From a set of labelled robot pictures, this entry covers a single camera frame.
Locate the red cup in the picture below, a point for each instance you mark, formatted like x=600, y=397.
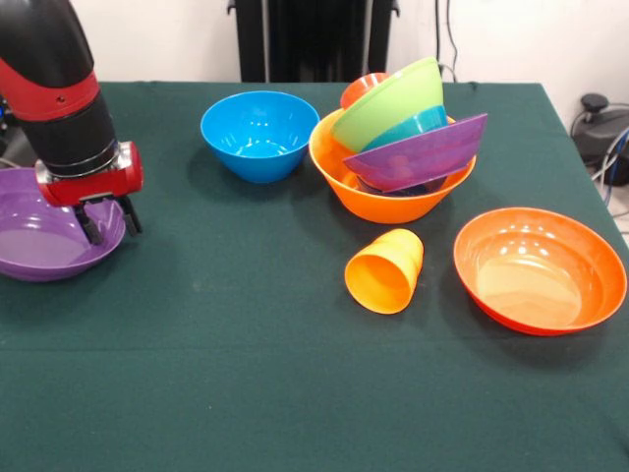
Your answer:
x=359, y=88

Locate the small translucent blue bowl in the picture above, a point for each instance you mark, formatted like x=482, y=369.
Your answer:
x=408, y=191
x=417, y=125

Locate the orange cup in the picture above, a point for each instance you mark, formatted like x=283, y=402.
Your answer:
x=383, y=280

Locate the green bowl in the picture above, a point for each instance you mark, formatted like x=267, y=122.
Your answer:
x=393, y=108

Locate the purple bowl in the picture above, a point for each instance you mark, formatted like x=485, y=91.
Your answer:
x=422, y=152
x=29, y=246

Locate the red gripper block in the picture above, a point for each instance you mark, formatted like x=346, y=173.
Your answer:
x=93, y=184

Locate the red shallow bowl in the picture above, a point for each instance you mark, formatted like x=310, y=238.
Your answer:
x=535, y=275

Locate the dark green tablecloth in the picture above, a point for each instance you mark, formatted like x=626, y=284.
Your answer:
x=295, y=369

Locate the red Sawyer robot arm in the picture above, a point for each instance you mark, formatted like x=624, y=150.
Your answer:
x=54, y=88

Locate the large orange bowl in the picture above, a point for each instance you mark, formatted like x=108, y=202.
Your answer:
x=383, y=206

